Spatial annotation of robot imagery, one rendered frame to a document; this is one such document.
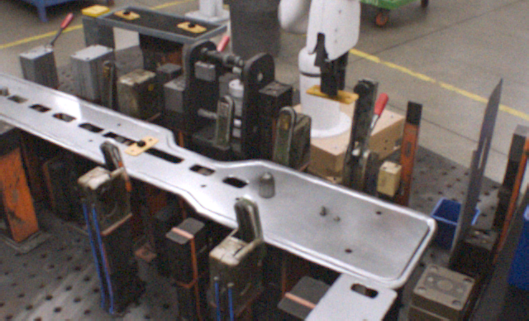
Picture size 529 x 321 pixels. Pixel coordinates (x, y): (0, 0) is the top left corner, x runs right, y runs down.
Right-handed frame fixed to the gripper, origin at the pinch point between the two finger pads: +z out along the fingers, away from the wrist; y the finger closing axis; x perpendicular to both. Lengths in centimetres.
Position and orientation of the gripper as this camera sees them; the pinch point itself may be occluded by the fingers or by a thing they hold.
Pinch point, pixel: (332, 80)
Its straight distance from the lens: 96.7
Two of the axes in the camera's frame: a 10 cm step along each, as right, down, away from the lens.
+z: 0.0, 8.7, 5.0
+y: -5.4, 4.2, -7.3
